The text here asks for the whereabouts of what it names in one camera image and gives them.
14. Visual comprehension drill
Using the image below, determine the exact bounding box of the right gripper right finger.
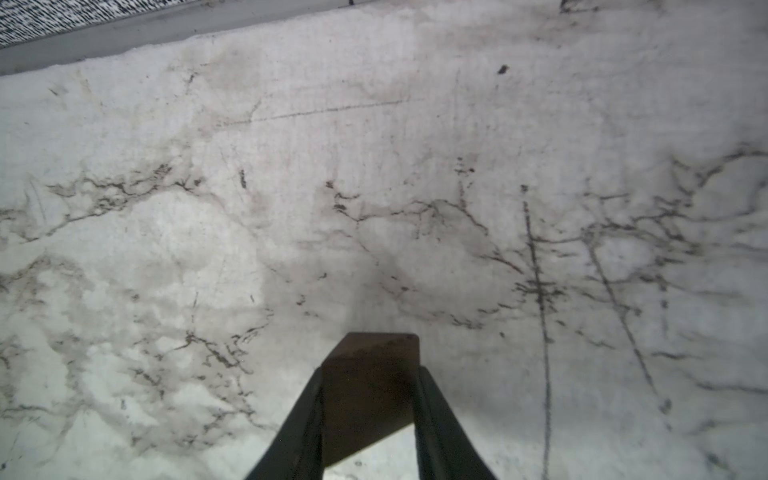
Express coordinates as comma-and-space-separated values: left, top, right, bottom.
413, 366, 497, 480

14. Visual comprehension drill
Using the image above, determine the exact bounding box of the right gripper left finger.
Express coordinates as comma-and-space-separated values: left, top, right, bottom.
245, 369, 324, 480

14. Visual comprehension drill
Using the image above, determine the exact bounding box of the brown triangular wood block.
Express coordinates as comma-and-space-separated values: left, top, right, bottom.
321, 332, 420, 467

